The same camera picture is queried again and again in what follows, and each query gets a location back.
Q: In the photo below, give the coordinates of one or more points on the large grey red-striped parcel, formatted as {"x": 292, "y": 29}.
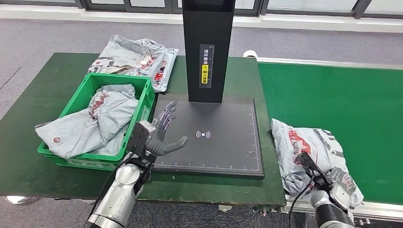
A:
{"x": 299, "y": 157}

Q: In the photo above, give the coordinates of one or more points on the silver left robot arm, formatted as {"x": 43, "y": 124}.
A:
{"x": 119, "y": 195}

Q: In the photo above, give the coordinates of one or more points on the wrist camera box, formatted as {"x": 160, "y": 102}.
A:
{"x": 140, "y": 138}
{"x": 311, "y": 168}

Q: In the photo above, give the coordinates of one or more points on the green plastic crate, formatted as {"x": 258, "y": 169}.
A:
{"x": 144, "y": 104}

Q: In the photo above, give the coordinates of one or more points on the green conveyor belt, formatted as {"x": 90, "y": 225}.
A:
{"x": 330, "y": 94}

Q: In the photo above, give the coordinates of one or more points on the white table foot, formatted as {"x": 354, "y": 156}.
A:
{"x": 22, "y": 199}

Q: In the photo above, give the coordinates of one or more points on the flat white red-print mailer bag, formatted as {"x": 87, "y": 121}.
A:
{"x": 165, "y": 69}

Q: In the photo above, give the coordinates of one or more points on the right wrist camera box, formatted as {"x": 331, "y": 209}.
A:
{"x": 311, "y": 168}

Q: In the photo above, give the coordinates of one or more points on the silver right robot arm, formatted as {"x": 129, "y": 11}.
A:
{"x": 330, "y": 207}

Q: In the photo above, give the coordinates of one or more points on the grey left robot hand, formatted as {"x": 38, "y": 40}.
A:
{"x": 160, "y": 143}

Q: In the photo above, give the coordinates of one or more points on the aluminium conveyor frame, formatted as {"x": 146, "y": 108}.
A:
{"x": 377, "y": 210}

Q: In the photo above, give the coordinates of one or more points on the crumpled silver printed mailer bag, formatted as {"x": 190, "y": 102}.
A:
{"x": 126, "y": 56}

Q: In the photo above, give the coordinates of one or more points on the pale grey mailer parcel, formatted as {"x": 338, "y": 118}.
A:
{"x": 121, "y": 89}

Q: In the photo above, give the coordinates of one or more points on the black inbound scanner machine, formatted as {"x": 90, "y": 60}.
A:
{"x": 220, "y": 126}

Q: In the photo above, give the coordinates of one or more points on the grey red-print parcel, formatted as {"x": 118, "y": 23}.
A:
{"x": 94, "y": 126}

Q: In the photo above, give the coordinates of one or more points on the dark window frame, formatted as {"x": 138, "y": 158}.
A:
{"x": 151, "y": 6}

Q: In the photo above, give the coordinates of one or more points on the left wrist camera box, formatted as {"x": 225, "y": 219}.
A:
{"x": 140, "y": 138}

